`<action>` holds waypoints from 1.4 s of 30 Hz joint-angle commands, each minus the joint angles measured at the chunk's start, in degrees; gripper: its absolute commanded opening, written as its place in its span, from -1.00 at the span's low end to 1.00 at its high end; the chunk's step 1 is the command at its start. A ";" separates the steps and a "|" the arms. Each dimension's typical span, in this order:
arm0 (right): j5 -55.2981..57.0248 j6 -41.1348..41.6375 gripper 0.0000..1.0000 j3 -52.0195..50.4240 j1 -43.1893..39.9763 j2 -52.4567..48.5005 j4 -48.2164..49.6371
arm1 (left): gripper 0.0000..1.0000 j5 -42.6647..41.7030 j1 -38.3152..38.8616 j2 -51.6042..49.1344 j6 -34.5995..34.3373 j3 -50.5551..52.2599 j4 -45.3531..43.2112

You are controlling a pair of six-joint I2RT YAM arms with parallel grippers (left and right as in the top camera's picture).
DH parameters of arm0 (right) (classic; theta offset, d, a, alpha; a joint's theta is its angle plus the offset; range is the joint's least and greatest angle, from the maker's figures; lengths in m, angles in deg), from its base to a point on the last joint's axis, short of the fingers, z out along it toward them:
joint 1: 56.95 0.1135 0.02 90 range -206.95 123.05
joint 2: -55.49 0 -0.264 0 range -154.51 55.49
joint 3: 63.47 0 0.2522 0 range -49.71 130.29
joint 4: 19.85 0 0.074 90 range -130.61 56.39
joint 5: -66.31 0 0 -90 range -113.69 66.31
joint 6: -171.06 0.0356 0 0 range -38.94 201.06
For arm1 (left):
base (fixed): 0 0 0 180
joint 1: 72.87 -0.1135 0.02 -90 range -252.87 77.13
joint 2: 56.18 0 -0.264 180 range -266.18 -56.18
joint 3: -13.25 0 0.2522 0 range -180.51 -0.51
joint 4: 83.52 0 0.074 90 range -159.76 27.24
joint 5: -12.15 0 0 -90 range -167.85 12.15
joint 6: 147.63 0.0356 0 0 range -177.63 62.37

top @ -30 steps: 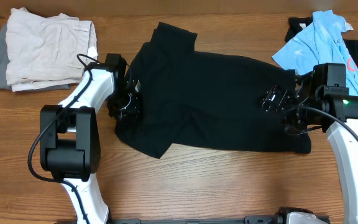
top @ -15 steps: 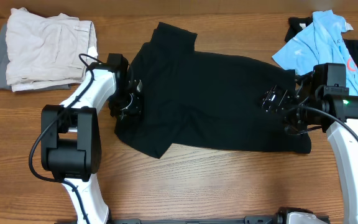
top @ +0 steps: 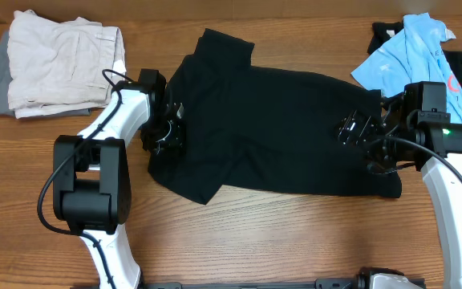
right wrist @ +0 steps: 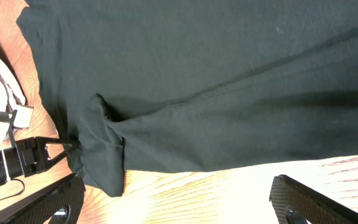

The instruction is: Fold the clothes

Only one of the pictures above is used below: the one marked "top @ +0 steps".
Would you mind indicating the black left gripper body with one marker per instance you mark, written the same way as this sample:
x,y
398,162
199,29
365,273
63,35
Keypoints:
x,y
160,135

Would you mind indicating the black logo t-shirt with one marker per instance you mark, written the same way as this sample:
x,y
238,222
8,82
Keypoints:
x,y
384,31

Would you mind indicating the plain black t-shirt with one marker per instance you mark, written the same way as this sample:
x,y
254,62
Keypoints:
x,y
264,128

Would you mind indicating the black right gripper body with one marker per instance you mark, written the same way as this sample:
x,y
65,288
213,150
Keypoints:
x,y
383,155

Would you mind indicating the folded grey garment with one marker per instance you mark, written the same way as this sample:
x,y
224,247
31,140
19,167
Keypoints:
x,y
73,109

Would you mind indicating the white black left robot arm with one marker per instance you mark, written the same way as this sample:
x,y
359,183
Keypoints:
x,y
91,184

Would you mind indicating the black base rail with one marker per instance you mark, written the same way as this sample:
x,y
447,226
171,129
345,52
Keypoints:
x,y
330,283

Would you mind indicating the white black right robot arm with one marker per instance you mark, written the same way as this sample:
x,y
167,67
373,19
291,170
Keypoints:
x,y
417,131

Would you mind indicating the folded beige shorts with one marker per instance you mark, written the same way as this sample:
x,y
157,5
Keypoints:
x,y
57,67

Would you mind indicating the light blue t-shirt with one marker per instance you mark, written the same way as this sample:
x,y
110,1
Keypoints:
x,y
412,55

